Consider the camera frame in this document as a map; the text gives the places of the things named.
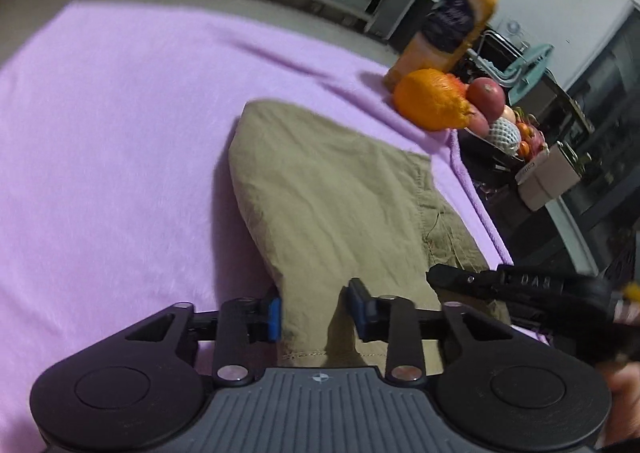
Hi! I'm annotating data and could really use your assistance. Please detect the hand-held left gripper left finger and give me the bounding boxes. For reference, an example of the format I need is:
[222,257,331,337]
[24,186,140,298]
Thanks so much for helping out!
[122,285,283,388]

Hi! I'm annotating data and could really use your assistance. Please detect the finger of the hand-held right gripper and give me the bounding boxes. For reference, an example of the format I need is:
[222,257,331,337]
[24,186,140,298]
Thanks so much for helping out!
[426,263,502,303]

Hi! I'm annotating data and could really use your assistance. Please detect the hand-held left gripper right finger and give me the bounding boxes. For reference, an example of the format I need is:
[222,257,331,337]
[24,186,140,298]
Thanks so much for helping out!
[347,277,508,382]

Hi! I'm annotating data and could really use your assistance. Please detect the khaki pants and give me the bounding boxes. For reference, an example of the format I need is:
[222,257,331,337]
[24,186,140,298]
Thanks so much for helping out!
[227,100,513,369]

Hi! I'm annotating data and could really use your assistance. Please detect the person's right hand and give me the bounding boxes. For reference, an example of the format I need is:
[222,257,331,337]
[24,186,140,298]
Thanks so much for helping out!
[597,365,640,446]

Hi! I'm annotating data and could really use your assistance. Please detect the white cardboard box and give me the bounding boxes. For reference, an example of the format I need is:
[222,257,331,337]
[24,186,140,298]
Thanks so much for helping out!
[515,140,583,212]

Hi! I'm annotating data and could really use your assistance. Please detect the dark fruit bowl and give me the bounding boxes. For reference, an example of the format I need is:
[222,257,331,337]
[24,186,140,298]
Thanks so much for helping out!
[457,125,526,168]

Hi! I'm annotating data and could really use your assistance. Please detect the dark glass cabinet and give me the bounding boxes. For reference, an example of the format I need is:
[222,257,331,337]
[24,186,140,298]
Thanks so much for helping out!
[550,8,640,279]

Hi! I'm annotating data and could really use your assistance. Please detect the fruit in white foam net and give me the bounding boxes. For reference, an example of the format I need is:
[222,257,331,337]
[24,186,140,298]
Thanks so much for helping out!
[487,117,522,156]

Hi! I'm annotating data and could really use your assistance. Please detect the pink apple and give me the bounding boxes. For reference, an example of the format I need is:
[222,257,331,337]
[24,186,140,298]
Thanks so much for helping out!
[467,110,493,138]

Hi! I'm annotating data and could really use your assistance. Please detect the large orange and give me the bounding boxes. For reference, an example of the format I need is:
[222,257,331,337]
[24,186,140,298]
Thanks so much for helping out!
[393,69,478,132]

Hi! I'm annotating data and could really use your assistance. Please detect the red apple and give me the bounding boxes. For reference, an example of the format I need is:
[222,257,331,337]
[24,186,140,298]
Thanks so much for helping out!
[466,78,507,120]

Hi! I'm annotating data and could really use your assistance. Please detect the teal plastic chair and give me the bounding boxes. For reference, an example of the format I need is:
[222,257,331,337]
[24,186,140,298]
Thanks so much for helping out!
[495,40,555,96]

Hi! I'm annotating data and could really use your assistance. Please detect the purple blanket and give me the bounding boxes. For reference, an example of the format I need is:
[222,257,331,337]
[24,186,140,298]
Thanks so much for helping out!
[0,0,516,453]

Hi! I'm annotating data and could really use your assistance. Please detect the orange juice bottle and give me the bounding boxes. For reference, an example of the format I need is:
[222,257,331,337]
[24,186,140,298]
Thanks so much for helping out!
[384,0,502,88]

